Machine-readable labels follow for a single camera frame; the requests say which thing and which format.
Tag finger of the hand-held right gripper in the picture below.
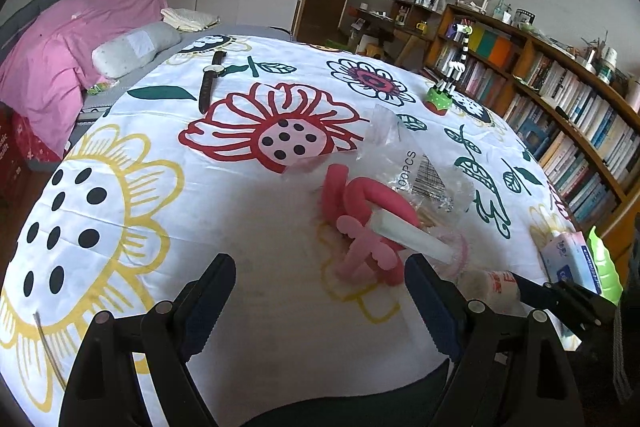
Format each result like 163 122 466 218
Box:
509 274 621 350

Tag striped animal figurine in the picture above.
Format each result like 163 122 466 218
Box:
425 19 475 115

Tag white foam stick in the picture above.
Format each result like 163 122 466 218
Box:
367 209 458 264

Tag floral printed bedsheet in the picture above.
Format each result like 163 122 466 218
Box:
0 34 601 427

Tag rows of shelved books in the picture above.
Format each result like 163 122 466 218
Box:
435 19 640 223

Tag grey dotted pillow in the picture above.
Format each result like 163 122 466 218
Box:
91 23 182 80

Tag red printed box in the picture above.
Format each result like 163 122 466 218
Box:
0 107 66 208

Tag green leaf-shaped tray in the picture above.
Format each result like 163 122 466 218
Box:
586 226 623 305

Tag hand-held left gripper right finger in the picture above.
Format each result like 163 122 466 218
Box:
404 252 586 427

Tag tissue pack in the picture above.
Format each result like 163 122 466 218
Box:
539 229 603 295

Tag wooden bookshelf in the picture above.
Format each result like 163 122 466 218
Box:
422 3 640 258

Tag wooden desk shelf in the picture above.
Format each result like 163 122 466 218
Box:
345 0 451 58

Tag folded cream cloth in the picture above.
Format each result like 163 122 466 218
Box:
161 7 221 32

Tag pink quilt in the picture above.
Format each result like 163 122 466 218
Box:
0 0 170 158

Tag thin grey stick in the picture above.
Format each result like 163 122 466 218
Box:
32 312 67 389

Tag small white bottle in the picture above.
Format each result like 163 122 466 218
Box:
460 268 521 308

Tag pale pink silicone piece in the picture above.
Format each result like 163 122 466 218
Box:
336 214 401 280

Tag clear plastic bag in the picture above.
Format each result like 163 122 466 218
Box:
285 103 476 214

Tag pink foam curler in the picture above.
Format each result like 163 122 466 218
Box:
320 164 421 288

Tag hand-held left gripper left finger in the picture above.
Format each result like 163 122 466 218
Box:
59 253 237 427

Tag black strap wristwatch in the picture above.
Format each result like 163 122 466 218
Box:
198 50 228 114

